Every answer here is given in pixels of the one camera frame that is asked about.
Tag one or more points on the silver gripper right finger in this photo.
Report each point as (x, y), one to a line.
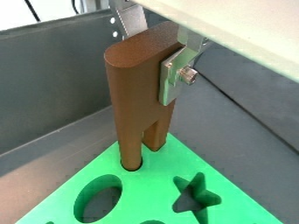
(176, 69)

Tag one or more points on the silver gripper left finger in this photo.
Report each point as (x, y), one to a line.
(130, 17)

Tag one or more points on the brown square-circle peg object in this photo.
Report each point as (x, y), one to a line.
(142, 117)

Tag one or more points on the green shape sorter board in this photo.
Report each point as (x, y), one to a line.
(175, 189)

